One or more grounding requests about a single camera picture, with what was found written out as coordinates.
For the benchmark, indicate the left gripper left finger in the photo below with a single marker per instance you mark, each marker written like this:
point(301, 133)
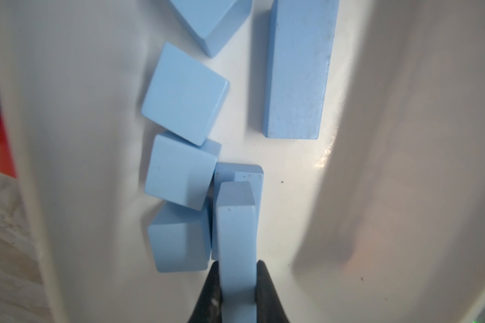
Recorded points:
point(208, 306)

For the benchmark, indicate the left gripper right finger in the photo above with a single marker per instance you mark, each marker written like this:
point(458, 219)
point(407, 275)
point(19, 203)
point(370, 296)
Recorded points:
point(269, 307)

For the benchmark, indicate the blue cube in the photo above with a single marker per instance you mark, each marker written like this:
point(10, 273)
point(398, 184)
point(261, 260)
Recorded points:
point(180, 238)
point(184, 96)
point(181, 172)

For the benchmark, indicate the blue long block stack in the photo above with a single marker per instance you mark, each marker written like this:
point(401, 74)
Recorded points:
point(237, 251)
point(301, 37)

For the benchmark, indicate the long speckled blue block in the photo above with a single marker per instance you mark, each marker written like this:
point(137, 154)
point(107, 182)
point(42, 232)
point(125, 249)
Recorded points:
point(226, 172)

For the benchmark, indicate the white plastic tub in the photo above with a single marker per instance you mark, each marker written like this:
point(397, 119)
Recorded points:
point(380, 219)

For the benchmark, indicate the blue long block stack top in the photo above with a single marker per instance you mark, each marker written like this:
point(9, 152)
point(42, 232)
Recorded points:
point(301, 37)

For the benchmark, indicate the blue cube isolated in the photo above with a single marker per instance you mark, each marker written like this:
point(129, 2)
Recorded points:
point(212, 23)

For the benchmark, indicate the red block behind tub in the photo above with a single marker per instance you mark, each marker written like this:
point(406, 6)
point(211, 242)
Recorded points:
point(7, 166)

